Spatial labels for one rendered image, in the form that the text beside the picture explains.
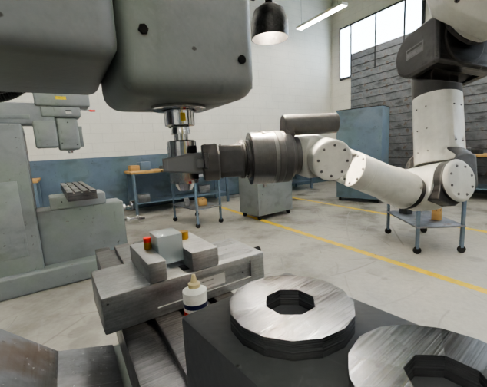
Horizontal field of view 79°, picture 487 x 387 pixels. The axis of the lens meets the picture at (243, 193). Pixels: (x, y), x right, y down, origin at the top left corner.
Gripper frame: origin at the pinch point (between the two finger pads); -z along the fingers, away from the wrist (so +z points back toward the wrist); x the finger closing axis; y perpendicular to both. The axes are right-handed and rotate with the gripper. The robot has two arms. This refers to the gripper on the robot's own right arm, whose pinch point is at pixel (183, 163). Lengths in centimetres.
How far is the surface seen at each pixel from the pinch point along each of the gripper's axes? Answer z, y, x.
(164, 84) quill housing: -1.0, -10.2, 10.6
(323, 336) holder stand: 8.4, 9.4, 34.3
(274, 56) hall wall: 248, -250, -796
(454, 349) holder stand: 14.6, 9.5, 37.0
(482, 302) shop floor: 207, 123, -126
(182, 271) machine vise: -2.5, 22.2, -9.2
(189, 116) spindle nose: 1.6, -7.2, 1.8
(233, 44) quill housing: 8.4, -15.8, 7.5
